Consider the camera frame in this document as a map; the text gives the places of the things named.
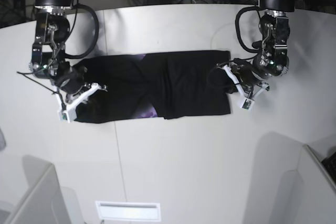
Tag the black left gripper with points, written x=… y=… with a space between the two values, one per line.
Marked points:
x=248 y=75

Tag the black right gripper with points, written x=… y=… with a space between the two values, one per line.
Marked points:
x=69 y=79

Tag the black T-shirt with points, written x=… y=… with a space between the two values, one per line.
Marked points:
x=167 y=85

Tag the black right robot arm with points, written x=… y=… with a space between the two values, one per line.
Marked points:
x=49 y=59

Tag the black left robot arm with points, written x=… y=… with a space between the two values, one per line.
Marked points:
x=271 y=52

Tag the black keyboard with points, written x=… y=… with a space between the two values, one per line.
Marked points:
x=329 y=164

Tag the white right table divider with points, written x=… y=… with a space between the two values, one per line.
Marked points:
x=318 y=198

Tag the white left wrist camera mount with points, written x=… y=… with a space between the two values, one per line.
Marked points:
x=248 y=90

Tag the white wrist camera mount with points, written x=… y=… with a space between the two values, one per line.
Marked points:
x=248 y=90
x=67 y=107

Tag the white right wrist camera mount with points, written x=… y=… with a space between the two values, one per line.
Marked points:
x=67 y=107

